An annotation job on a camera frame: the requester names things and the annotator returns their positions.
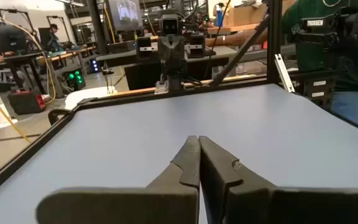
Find black support column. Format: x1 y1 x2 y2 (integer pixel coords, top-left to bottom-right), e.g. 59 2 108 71
86 0 109 56

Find black display screen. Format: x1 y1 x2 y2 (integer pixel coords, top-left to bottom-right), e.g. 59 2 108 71
106 0 144 32

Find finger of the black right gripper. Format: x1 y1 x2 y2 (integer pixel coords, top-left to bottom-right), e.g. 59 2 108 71
136 35 172 62
171 33 207 62

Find black diagonal frame strut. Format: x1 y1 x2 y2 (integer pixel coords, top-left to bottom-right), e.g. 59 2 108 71
211 14 272 88

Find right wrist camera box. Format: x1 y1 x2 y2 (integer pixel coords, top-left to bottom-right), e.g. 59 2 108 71
158 13 181 37

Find black device blue lights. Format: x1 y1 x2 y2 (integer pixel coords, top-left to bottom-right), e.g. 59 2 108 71
88 57 101 74

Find black computer green lights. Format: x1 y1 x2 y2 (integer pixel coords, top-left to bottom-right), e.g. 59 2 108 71
63 67 87 91

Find brown cardboard box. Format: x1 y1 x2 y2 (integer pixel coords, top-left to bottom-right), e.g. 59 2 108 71
224 0 296 28

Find blue bottle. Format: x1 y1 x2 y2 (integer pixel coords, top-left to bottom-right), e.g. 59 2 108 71
214 2 226 28

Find white round base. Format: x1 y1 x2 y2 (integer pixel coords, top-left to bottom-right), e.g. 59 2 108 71
64 86 118 110

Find wooden top work table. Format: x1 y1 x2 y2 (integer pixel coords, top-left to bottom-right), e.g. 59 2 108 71
35 45 98 97

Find person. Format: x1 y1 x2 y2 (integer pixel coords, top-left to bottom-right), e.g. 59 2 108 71
46 23 64 53
204 0 358 131

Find black table frame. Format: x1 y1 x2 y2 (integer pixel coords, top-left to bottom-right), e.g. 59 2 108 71
0 0 358 203

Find black and red case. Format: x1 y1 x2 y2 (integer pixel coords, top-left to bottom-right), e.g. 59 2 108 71
7 89 47 115

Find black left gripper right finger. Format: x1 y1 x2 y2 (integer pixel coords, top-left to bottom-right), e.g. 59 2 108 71
199 135 358 224

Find wooden table side board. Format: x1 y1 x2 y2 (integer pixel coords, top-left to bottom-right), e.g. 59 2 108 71
116 73 257 94

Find black frame handle loop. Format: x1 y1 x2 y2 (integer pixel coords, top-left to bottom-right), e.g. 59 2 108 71
47 108 71 126

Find yellow cable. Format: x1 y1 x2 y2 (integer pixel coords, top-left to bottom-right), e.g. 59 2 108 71
0 81 32 143

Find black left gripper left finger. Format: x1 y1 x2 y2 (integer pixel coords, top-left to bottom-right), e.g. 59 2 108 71
35 135 202 224

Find black work table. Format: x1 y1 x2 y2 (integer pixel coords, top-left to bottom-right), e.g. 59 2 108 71
0 51 48 94

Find black desk panel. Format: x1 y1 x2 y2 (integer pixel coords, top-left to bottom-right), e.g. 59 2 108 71
124 57 229 91

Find white metal bracket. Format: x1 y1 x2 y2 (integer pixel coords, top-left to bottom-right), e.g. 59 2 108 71
273 53 295 93

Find grey desk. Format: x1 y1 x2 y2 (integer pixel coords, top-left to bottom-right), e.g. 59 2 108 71
95 43 296 68

